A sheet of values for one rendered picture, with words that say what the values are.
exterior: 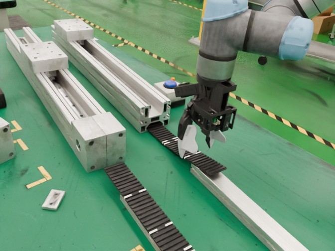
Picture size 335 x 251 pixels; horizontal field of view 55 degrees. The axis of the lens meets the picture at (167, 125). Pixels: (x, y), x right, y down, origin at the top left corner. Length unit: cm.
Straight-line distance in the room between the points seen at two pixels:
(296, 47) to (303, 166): 40
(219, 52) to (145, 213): 34
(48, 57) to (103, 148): 43
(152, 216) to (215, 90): 27
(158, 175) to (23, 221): 30
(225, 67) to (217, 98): 6
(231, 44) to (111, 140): 34
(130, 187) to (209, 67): 29
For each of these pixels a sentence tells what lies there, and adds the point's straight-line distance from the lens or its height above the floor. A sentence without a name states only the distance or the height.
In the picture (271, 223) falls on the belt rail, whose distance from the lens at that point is 69.
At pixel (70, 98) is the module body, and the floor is 84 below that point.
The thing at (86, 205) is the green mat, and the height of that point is 78.
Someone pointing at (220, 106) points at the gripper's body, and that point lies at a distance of 64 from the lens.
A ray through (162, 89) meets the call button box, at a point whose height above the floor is 84.
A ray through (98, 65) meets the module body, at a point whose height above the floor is 86.
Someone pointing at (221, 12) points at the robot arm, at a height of 117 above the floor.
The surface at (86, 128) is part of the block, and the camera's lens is 76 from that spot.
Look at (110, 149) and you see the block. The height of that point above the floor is 83.
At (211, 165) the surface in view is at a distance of 75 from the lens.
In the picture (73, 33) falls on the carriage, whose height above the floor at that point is 89.
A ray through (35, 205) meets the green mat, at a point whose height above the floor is 78.
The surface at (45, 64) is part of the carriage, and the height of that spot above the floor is 89.
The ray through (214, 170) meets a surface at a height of 83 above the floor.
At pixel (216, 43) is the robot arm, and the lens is 61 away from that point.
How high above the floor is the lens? 129
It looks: 33 degrees down
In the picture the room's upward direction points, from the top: 6 degrees clockwise
